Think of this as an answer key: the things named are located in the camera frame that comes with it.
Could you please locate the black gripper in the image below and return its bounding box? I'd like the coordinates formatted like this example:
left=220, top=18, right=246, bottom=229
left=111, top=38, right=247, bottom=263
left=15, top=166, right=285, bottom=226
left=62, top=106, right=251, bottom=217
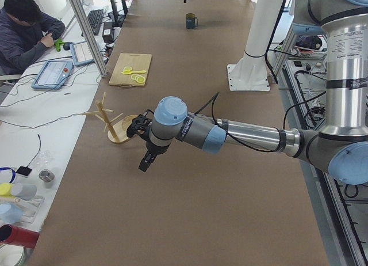
left=126, top=110, right=156, bottom=172

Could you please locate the blue mug yellow inside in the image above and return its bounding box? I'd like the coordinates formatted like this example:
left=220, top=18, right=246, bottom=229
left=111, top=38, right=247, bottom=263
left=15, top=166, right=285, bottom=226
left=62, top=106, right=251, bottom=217
left=185, top=13, right=198, bottom=29

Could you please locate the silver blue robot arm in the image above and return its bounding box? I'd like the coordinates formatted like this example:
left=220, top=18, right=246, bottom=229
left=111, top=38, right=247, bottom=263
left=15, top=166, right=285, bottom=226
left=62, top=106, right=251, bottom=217
left=126, top=0, right=367, bottom=185

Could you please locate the wooden mug tree rack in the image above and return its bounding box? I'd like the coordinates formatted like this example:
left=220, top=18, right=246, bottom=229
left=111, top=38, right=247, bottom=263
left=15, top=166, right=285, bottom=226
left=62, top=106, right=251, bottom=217
left=82, top=92, right=138, bottom=144

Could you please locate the small metal cup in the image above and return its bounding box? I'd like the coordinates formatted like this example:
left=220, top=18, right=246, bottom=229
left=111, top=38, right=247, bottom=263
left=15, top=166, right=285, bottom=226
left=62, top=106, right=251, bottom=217
left=39, top=169, right=55, bottom=188

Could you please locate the grey plastic cup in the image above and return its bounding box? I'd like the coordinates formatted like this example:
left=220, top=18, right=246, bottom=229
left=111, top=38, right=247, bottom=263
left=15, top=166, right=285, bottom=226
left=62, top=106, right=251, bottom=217
left=10, top=183, right=37, bottom=200

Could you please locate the yellow plastic cup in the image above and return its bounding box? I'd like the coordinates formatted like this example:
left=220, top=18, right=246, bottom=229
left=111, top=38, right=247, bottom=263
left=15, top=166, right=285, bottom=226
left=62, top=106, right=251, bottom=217
left=0, top=183, right=14, bottom=196

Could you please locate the light blue plastic cup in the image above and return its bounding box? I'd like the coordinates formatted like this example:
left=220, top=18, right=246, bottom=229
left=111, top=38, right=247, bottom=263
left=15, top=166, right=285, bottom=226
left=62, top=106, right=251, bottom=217
left=1, top=202, right=23, bottom=224

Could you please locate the yellow plastic knife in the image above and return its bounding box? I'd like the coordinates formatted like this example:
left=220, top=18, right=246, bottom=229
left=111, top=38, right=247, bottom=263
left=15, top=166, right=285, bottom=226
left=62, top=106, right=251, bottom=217
left=126, top=70, right=147, bottom=75

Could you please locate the bamboo cutting board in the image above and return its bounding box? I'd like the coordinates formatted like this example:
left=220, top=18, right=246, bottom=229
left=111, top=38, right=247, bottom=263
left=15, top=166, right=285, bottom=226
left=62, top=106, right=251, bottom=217
left=108, top=53, right=152, bottom=88

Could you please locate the black power adapter box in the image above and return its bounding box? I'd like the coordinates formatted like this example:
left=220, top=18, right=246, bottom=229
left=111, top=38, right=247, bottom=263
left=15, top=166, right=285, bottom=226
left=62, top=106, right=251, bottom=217
left=102, top=21, right=114, bottom=43

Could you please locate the black keyboard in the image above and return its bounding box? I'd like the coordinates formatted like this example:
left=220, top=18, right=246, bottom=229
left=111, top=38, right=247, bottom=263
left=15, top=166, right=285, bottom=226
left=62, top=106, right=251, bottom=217
left=87, top=9, right=104, bottom=35

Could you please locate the blue teach pendant far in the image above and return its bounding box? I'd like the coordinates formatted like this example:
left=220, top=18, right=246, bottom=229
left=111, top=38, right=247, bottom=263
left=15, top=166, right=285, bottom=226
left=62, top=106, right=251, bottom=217
left=70, top=41, right=94, bottom=66

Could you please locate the blue teach pendant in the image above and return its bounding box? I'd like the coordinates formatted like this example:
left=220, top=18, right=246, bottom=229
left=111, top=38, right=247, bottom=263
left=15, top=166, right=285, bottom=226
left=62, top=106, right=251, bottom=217
left=31, top=60, right=74, bottom=90
left=70, top=41, right=94, bottom=66

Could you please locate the blue teach pendant near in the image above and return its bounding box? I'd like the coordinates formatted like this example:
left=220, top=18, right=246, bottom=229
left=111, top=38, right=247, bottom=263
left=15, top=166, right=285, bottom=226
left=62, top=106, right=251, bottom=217
left=31, top=60, right=74, bottom=90

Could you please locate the green toy object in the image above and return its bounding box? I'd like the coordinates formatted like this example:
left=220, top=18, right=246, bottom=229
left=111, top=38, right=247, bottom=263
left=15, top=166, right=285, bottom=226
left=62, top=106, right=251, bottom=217
left=54, top=39, right=65, bottom=52

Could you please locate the red cylinder bottle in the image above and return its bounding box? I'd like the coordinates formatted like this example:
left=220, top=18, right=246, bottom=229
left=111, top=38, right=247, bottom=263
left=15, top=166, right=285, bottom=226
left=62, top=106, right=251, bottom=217
left=1, top=224, right=40, bottom=249

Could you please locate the seated person dark jacket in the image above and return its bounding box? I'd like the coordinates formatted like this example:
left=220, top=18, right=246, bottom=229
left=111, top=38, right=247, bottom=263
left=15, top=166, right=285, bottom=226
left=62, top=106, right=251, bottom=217
left=1, top=0, right=65, bottom=75

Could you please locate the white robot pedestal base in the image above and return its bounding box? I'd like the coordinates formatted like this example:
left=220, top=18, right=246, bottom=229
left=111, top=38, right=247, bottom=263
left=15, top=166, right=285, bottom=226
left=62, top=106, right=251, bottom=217
left=227, top=0, right=286, bottom=92

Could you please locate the aluminium frame post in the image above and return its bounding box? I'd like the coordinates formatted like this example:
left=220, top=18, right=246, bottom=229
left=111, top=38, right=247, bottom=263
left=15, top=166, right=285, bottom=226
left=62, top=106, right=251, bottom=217
left=69, top=0, right=108, bottom=77

